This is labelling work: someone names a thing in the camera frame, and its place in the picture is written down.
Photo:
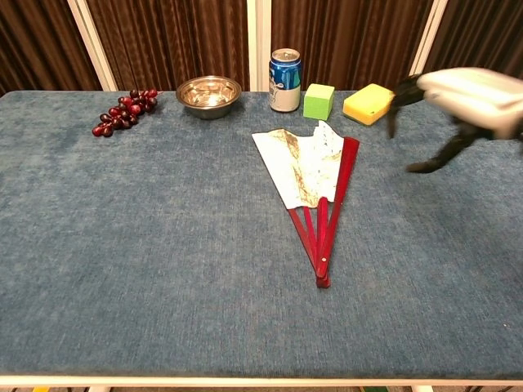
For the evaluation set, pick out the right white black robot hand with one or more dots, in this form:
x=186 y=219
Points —
x=470 y=92

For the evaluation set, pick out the yellow sponge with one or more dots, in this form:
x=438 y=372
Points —
x=367 y=106

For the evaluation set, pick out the bunch of red grapes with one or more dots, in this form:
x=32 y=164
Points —
x=122 y=114

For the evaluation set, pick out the white partition frame post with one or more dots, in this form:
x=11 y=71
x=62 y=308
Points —
x=92 y=45
x=429 y=36
x=259 y=32

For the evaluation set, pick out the brown corrugated partition panel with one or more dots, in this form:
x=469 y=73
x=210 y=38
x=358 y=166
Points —
x=32 y=41
x=171 y=41
x=482 y=32
x=351 y=36

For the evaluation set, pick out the green foam cube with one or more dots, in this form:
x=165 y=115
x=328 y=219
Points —
x=318 y=104

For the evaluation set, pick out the blue white drink can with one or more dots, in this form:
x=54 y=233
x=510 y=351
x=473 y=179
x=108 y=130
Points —
x=284 y=85

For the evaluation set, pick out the blue fabric table cover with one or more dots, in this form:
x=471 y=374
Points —
x=143 y=245

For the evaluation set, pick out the stainless steel bowl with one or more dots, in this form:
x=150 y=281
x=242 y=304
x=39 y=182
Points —
x=209 y=98

